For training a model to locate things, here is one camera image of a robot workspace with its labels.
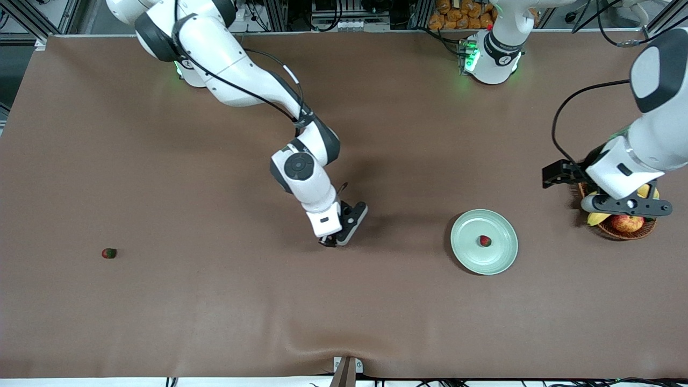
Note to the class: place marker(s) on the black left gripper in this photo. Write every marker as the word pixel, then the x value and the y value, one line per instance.
pixel 576 173

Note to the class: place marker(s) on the red strawberry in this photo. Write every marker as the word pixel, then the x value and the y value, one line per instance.
pixel 485 241
pixel 109 253

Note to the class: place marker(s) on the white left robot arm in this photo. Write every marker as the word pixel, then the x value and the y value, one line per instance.
pixel 661 140

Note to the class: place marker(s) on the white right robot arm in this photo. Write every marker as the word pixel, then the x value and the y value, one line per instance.
pixel 226 59

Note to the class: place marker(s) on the light green round plate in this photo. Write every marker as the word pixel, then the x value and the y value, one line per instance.
pixel 500 258

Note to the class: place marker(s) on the brown wicker basket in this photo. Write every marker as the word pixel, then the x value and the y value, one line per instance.
pixel 607 232

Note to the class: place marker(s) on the red yellow apple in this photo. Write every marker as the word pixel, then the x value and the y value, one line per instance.
pixel 628 224

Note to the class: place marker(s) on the brown table cloth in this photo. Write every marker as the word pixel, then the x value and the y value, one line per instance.
pixel 161 188

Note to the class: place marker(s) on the bag of orange bread rolls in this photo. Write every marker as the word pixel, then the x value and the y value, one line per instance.
pixel 457 16

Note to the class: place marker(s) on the white power strip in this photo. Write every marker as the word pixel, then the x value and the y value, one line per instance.
pixel 352 24
pixel 244 15

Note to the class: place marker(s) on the aluminium frame profile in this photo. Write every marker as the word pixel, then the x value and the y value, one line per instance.
pixel 277 13

